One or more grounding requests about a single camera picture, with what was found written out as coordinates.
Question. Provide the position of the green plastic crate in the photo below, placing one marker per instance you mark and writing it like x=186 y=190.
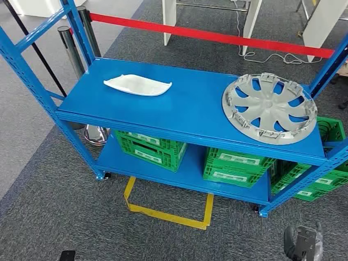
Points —
x=152 y=156
x=331 y=129
x=231 y=176

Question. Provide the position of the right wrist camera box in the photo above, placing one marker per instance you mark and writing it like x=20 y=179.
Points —
x=306 y=245

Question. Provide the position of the blue metal shelf rack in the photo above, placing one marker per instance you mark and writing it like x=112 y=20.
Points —
x=190 y=104

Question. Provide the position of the white curved plastic part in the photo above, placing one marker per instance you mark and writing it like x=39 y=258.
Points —
x=136 y=86

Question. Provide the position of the black rack caster wheel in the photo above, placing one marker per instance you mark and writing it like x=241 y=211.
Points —
x=255 y=209
x=107 y=176

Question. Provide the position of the white desk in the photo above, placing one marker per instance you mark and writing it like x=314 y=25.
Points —
x=321 y=25
x=169 y=21

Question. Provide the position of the white floor box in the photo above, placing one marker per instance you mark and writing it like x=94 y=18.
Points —
x=41 y=7

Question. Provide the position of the grey plastic wheel hubcap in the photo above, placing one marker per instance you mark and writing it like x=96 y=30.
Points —
x=267 y=108

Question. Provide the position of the chrome stanchion post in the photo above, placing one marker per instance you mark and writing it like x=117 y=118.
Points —
x=90 y=36
x=73 y=54

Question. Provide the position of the black office chair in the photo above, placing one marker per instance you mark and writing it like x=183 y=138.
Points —
x=343 y=105

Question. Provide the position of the black barrier belt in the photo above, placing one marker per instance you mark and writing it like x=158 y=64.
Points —
x=50 y=71

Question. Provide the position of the red barrier belt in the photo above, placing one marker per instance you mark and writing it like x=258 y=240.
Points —
x=217 y=36

